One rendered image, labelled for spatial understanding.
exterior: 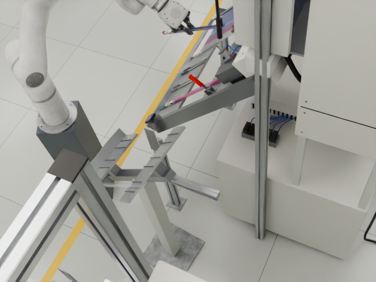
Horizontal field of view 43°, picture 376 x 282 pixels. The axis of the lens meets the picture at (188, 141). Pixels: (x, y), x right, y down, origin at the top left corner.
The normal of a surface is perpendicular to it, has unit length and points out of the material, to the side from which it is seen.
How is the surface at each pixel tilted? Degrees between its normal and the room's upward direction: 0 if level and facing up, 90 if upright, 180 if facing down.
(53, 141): 90
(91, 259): 0
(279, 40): 90
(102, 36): 0
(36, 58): 69
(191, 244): 0
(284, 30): 90
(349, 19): 90
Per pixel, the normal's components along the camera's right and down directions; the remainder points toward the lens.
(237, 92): -0.44, 0.78
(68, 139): 0.01, 0.84
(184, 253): -0.12, -0.54
